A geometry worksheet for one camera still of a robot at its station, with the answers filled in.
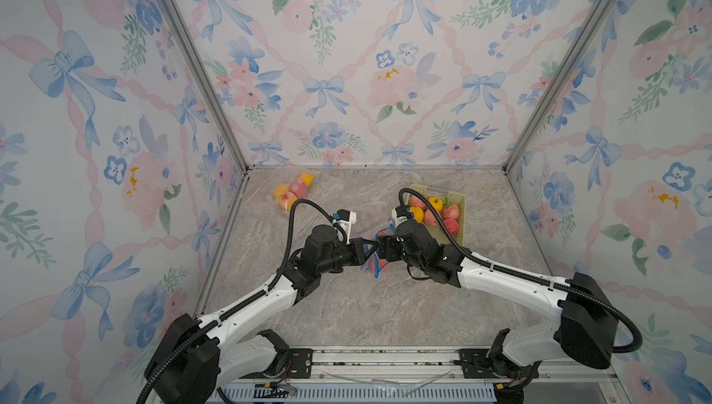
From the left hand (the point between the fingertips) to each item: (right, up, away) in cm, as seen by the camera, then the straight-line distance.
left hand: (382, 245), depth 74 cm
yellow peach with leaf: (+23, +10, +29) cm, 38 cm away
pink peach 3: (+26, +3, +22) cm, 34 cm away
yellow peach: (-27, +21, +36) cm, 50 cm away
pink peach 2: (-29, +16, +33) cm, 47 cm away
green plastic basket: (+29, +12, +29) cm, 43 cm away
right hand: (+1, +1, +7) cm, 7 cm away
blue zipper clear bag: (-2, -5, 0) cm, 5 cm away
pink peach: (0, -4, -1) cm, 5 cm away
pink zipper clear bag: (-39, +14, +32) cm, 52 cm away
